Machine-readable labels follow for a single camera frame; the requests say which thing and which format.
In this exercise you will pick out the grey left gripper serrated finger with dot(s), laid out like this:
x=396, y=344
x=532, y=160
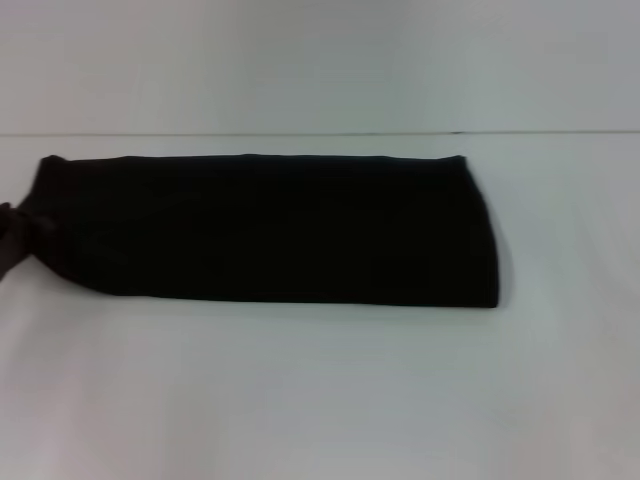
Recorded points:
x=12, y=252

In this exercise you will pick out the black left gripper padded finger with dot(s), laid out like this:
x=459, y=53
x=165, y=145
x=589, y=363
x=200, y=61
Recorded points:
x=25, y=220

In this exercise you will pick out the black t-shirt with FREE print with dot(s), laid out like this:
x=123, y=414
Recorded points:
x=275, y=230

